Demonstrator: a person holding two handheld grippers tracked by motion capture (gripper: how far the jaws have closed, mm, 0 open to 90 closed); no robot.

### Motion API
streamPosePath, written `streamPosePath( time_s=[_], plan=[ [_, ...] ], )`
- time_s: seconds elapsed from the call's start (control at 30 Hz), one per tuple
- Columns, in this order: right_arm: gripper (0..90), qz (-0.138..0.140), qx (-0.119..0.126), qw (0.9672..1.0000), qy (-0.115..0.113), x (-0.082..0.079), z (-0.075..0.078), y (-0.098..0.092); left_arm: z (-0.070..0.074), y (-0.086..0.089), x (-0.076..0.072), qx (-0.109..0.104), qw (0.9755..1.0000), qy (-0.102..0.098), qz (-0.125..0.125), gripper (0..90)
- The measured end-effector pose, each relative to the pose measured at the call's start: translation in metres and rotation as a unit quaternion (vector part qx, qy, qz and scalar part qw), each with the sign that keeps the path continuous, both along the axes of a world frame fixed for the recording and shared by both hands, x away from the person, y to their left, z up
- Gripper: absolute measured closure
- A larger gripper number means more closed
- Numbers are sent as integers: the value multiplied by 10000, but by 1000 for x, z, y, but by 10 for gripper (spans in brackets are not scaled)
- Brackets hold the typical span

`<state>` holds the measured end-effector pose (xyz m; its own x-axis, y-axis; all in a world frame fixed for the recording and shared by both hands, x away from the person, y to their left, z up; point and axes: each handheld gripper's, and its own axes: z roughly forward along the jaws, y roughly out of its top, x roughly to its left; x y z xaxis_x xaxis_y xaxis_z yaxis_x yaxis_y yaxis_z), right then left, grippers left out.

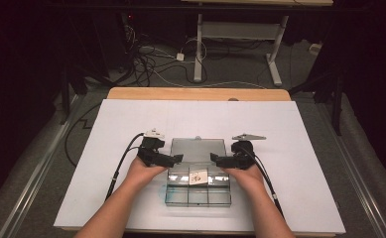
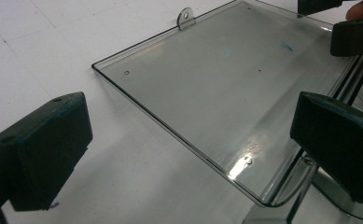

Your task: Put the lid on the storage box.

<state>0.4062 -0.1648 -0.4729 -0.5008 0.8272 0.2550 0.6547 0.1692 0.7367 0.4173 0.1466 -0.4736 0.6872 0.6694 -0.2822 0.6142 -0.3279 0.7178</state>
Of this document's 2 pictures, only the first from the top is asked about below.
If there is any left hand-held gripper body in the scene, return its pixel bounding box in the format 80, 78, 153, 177
137, 128, 169, 168

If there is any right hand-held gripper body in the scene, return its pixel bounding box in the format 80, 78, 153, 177
227, 133, 267, 171

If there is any white cartoon print card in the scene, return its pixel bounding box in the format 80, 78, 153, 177
189, 169, 209, 186

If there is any transparent grey compartment box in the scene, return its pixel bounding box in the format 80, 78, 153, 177
164, 136, 233, 208

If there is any person's left hand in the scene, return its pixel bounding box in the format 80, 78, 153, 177
125, 157, 167, 191

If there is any person's right hand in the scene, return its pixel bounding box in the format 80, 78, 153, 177
222, 164, 264, 196

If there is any wooden table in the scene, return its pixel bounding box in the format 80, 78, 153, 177
106, 86, 292, 102

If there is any black stand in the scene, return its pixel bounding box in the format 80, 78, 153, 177
289, 65, 345, 137
60, 65, 89, 125

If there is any right hand-held gripper black cable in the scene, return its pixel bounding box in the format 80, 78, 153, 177
242, 145, 286, 219

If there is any hand-held gripper black cable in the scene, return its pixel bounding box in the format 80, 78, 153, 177
242, 145, 286, 219
104, 132, 146, 202

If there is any left hand-held gripper black cable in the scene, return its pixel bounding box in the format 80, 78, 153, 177
104, 132, 146, 202

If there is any thin black floor cable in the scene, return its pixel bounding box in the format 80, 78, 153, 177
64, 102, 102, 168

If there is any bundle of floor cables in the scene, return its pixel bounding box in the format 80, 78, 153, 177
124, 23, 208, 88

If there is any white desk frame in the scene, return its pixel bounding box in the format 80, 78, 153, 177
180, 0, 333, 87

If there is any metal floor rail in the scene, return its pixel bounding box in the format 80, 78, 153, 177
316, 98, 386, 238
0, 93, 82, 238

